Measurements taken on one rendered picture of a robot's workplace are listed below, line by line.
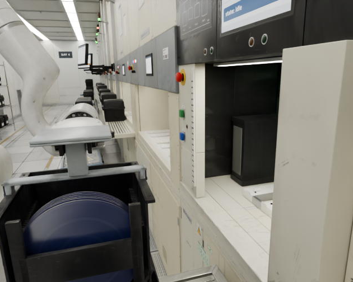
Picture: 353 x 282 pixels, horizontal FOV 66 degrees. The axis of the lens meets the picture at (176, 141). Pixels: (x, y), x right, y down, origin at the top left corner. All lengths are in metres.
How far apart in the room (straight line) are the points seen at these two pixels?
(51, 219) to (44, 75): 0.38
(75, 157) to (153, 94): 2.09
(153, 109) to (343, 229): 2.22
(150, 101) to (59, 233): 2.15
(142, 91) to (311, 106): 2.17
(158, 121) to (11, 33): 1.97
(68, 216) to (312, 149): 0.38
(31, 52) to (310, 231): 0.68
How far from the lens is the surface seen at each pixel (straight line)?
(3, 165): 0.93
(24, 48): 0.74
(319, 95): 0.43
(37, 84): 0.73
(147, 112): 2.55
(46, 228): 0.48
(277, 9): 0.61
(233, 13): 0.76
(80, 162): 0.50
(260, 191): 1.15
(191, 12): 1.05
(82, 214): 0.46
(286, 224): 0.53
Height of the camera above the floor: 1.37
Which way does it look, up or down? 14 degrees down
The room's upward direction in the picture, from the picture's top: 1 degrees counter-clockwise
